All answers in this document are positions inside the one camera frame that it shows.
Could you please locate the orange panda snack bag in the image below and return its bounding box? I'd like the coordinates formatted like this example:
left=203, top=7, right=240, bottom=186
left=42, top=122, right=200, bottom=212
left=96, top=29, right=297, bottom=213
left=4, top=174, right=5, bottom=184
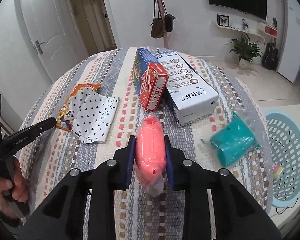
left=56, top=83, right=101, bottom=132

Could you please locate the teal packet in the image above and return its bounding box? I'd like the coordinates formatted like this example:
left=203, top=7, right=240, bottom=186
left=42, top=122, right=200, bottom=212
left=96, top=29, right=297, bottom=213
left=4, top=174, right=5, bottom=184
left=200, top=108, right=261, bottom=167

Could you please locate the white heart-print wrapper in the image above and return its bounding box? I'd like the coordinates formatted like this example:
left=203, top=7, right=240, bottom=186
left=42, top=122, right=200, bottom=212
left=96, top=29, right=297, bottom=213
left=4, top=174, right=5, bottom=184
left=71, top=90, right=120, bottom=144

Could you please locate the pink packet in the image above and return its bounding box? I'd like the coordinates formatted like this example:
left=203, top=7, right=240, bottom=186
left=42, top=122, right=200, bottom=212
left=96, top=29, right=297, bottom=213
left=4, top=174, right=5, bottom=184
left=135, top=114, right=166, bottom=198

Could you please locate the red blue card box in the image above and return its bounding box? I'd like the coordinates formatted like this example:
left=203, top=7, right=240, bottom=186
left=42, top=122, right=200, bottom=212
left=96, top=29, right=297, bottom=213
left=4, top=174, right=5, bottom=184
left=132, top=48, right=169, bottom=112

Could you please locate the person's left hand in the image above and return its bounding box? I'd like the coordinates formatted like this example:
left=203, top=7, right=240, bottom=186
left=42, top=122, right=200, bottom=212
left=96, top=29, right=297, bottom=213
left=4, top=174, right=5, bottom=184
left=0, top=157, right=29, bottom=219

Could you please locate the light blue laundry basket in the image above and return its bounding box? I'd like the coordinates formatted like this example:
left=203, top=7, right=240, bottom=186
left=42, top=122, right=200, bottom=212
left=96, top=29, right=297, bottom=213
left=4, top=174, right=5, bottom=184
left=265, top=110, right=300, bottom=208

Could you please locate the striped woven tablecloth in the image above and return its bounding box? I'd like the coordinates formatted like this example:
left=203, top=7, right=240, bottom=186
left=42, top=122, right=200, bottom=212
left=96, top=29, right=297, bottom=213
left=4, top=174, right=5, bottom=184
left=16, top=45, right=274, bottom=240

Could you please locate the white blue milk box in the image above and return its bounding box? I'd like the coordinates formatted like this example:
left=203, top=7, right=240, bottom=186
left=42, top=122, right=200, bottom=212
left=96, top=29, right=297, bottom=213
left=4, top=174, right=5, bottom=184
left=155, top=50, right=219, bottom=127

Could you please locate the white open door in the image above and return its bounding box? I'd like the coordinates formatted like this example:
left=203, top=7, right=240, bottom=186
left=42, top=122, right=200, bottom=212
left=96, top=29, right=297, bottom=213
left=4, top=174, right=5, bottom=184
left=20, top=0, right=78, bottom=82

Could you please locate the black guitar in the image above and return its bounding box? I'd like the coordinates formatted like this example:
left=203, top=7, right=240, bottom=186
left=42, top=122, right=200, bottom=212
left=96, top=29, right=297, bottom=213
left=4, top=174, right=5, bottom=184
left=262, top=17, right=279, bottom=70

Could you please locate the white refrigerator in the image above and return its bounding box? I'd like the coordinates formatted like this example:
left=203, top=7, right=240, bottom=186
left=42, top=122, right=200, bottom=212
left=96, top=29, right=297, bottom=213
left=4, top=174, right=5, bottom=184
left=277, top=0, right=300, bottom=83

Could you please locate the potted green plant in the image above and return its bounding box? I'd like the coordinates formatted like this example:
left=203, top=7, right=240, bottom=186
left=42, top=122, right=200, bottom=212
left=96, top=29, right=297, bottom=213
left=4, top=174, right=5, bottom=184
left=230, top=34, right=262, bottom=69

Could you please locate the brown hanging handbag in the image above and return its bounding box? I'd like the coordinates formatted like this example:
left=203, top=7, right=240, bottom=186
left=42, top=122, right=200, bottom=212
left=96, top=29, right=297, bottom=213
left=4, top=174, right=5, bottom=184
left=151, top=0, right=165, bottom=39

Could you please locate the framed butterfly picture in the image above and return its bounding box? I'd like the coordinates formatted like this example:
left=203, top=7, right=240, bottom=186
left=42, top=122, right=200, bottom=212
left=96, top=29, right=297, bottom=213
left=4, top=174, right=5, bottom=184
left=217, top=14, right=230, bottom=28

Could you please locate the black hanging pouch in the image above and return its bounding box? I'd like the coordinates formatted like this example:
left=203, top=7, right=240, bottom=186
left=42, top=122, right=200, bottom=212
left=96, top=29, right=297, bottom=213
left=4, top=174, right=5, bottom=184
left=164, top=14, right=176, bottom=33

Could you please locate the pink coat rack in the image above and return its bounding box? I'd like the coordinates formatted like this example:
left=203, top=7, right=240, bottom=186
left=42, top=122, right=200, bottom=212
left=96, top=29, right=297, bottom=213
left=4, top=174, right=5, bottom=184
left=157, top=0, right=168, bottom=49

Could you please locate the white wall shelf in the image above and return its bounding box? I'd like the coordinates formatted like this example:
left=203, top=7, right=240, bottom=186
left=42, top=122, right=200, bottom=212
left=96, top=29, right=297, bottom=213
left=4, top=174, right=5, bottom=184
left=211, top=21, right=264, bottom=39

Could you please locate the white red wall cubby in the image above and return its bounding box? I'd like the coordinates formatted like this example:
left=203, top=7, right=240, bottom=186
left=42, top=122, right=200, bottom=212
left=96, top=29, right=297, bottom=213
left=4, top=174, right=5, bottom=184
left=257, top=22, right=277, bottom=38

